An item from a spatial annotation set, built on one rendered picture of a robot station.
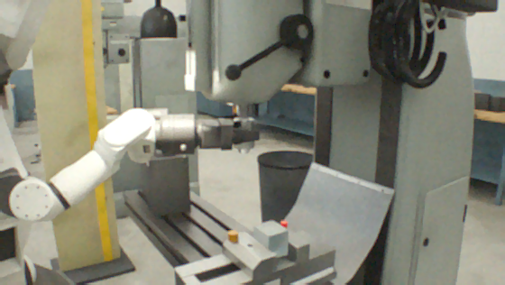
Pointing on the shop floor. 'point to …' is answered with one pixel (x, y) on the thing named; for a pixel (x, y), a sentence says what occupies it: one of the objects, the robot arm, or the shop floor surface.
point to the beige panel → (76, 135)
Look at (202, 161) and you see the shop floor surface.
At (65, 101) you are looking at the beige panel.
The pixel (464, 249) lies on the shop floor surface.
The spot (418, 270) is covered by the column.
